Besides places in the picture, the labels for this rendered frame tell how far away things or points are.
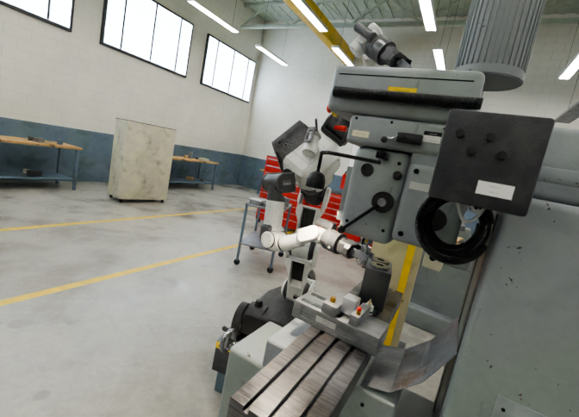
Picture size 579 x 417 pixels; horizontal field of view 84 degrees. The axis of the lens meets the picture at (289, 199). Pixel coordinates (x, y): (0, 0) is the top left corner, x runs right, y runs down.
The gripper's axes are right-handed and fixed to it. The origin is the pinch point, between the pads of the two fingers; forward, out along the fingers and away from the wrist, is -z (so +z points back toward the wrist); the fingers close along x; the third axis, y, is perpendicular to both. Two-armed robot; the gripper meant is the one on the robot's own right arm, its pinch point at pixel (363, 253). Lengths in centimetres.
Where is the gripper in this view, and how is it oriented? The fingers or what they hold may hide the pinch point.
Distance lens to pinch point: 127.1
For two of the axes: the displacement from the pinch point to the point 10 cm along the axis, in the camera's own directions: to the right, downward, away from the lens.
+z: -6.7, -2.4, 7.0
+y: -2.0, 9.7, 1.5
